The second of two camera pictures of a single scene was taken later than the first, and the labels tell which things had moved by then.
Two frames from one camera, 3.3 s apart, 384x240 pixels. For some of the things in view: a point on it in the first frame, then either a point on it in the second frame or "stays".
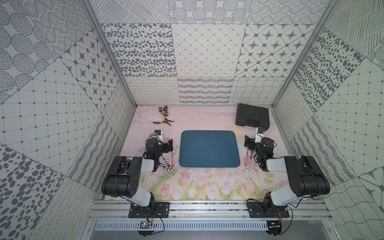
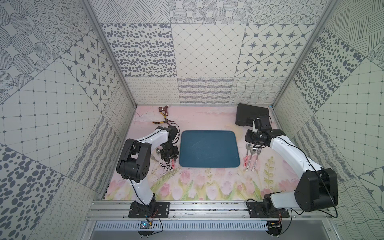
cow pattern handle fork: x=169 y=166 → x=161 y=164
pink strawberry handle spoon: x=246 y=159 stays
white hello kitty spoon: x=252 y=153 stays
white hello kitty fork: x=255 y=163 stays
